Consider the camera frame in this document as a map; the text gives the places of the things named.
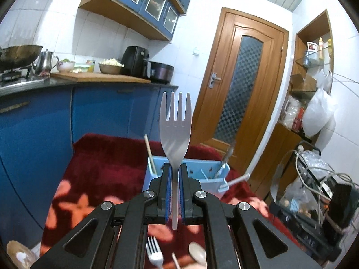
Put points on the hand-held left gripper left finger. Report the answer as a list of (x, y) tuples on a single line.
[(168, 196)]

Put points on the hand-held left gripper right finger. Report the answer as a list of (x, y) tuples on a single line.
[(183, 196)]

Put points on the light blue utensil holder box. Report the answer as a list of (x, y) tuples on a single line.
[(207, 171)]

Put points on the wooden chopstick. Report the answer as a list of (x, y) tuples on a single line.
[(148, 148), (175, 260)]

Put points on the beige plastic spoon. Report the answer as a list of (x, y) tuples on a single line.
[(196, 252)]

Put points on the silver metal fork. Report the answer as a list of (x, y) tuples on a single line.
[(155, 255)]

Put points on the beige plastic fork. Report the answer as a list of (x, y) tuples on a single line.
[(175, 134)]

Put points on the red floral printed blanket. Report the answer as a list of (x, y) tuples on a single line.
[(98, 168)]

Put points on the wooden shelf unit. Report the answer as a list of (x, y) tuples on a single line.
[(280, 151)]

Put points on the dark rice cooker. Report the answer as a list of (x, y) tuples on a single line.
[(162, 71)]

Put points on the clear plastic bag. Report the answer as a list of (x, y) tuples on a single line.
[(311, 159)]

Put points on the white packaged goods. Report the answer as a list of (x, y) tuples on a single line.
[(293, 115)]

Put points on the wooden cutting board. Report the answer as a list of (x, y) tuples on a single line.
[(98, 77)]

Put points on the bowl of chopped cabbage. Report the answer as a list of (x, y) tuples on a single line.
[(109, 68)]

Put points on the black air fryer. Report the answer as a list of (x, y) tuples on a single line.
[(133, 58)]

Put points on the wooden door with glass panel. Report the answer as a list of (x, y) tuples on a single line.
[(224, 47)]

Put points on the round brown container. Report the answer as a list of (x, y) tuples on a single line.
[(21, 255)]

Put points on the white plastic bag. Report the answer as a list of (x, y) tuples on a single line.
[(318, 112)]

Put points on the black appliance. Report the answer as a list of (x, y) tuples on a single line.
[(342, 207)]

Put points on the floral ceramic bowl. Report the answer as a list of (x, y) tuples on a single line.
[(66, 66)]

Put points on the steel kettle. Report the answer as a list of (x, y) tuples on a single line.
[(45, 61)]

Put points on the white tin can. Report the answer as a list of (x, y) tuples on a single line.
[(312, 51)]

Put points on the blue upper kitchen cabinet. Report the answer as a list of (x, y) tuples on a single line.
[(134, 2)]

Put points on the gas stove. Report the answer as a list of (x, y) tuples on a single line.
[(11, 75)]

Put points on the large metal wok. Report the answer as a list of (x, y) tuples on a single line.
[(19, 53)]

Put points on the white wall switch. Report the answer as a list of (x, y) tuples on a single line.
[(196, 53)]

